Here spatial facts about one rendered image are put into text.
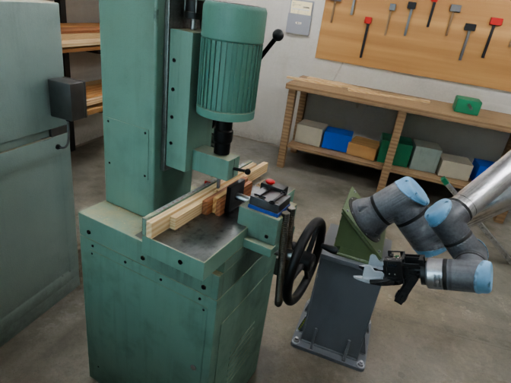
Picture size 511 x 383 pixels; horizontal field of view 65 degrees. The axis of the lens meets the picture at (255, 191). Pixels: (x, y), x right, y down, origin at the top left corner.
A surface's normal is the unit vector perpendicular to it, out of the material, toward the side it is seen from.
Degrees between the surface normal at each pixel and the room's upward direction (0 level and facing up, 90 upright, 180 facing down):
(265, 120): 90
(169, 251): 90
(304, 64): 90
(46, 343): 0
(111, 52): 90
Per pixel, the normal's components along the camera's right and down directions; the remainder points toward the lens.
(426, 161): -0.22, 0.40
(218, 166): -0.47, 0.33
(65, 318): 0.13, -0.90
